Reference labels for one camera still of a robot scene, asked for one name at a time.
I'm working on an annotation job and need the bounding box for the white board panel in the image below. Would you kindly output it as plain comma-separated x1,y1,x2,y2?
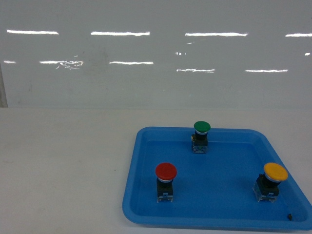
0,0,312,110

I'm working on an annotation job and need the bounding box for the green mushroom push button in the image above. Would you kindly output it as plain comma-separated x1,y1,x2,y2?
191,121,211,154

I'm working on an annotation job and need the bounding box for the yellow mushroom push button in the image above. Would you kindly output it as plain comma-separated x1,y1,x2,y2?
253,162,289,203

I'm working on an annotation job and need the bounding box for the red mushroom push button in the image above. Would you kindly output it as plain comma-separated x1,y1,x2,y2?
155,162,177,202

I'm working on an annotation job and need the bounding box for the blue plastic tray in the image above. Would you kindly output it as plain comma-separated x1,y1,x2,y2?
122,127,312,231

